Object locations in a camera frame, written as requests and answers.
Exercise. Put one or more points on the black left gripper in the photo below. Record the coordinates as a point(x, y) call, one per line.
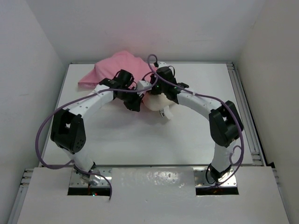
point(135, 105)

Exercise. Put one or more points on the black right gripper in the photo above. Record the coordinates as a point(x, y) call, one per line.
point(153, 90)

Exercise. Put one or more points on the cream pillow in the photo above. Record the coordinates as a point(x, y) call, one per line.
point(159, 103)

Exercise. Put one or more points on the pink pillowcase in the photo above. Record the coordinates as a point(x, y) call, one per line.
point(107, 68)

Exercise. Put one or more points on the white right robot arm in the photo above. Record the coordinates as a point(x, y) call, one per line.
point(224, 121)

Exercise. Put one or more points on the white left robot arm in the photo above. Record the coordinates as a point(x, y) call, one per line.
point(68, 127)

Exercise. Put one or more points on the white front cover board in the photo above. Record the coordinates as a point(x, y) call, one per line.
point(153, 196)

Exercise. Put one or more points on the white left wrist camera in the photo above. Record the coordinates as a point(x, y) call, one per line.
point(143, 86)

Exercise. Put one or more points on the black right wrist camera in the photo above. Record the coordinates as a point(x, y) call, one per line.
point(159, 64)

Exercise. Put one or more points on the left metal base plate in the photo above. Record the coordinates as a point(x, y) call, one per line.
point(78, 180)

